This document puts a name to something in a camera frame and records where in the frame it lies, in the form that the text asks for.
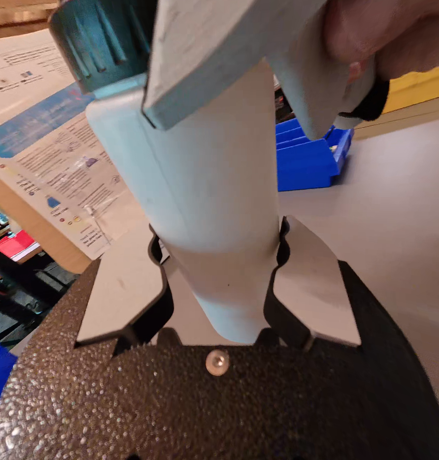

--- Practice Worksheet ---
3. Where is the red plastic bin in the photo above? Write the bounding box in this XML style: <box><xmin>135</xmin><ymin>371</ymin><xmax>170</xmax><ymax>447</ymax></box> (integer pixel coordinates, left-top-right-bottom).
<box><xmin>0</xmin><ymin>230</ymin><xmax>35</xmax><ymax>260</ymax></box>

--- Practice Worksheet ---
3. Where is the white bottle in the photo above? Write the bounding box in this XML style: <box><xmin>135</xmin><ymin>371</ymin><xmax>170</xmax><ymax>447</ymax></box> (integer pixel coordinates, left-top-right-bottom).
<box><xmin>86</xmin><ymin>59</ymin><xmax>282</xmax><ymax>344</ymax></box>

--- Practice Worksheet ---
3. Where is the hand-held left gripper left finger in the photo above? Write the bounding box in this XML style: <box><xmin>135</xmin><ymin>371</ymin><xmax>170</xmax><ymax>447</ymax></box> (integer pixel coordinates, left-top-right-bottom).
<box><xmin>76</xmin><ymin>224</ymin><xmax>175</xmax><ymax>356</ymax></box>

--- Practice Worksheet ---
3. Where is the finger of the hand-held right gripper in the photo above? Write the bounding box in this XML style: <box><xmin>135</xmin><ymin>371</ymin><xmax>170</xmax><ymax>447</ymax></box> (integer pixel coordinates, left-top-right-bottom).
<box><xmin>142</xmin><ymin>0</ymin><xmax>329</xmax><ymax>131</ymax></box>

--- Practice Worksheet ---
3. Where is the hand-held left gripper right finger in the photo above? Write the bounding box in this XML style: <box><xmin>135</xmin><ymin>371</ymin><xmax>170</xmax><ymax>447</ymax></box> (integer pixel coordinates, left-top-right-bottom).
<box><xmin>264</xmin><ymin>215</ymin><xmax>362</xmax><ymax>352</ymax></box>

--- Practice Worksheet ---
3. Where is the blue plastic bin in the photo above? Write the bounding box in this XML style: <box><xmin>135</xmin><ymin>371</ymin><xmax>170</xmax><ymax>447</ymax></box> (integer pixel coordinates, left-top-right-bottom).
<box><xmin>275</xmin><ymin>118</ymin><xmax>355</xmax><ymax>192</ymax></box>

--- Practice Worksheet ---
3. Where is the person's right hand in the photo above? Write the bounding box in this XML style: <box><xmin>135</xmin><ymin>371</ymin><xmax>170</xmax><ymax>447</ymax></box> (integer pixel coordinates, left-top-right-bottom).
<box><xmin>322</xmin><ymin>0</ymin><xmax>439</xmax><ymax>83</ymax></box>

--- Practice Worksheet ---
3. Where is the printed instruction sheet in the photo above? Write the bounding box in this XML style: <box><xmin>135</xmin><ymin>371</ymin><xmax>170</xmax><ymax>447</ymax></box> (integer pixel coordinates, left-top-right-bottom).
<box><xmin>0</xmin><ymin>29</ymin><xmax>150</xmax><ymax>260</ymax></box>

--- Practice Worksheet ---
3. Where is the yellow plastic bin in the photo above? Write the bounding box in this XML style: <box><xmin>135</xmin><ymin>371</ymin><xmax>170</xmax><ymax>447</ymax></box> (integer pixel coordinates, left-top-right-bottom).
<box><xmin>383</xmin><ymin>66</ymin><xmax>439</xmax><ymax>114</ymax></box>

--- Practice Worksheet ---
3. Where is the blue plastic object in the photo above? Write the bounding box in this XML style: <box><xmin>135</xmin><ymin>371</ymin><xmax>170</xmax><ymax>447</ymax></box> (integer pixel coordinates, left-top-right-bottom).
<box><xmin>0</xmin><ymin>337</ymin><xmax>18</xmax><ymax>426</ymax></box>

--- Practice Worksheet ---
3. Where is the grey desk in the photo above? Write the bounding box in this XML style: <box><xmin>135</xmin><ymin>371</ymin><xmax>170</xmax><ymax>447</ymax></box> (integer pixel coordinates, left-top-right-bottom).
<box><xmin>162</xmin><ymin>117</ymin><xmax>439</xmax><ymax>437</ymax></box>

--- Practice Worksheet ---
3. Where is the black bottle cap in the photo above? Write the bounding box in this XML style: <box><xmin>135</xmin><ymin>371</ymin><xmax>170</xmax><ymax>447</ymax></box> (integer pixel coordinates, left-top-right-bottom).
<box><xmin>48</xmin><ymin>0</ymin><xmax>159</xmax><ymax>95</ymax></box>

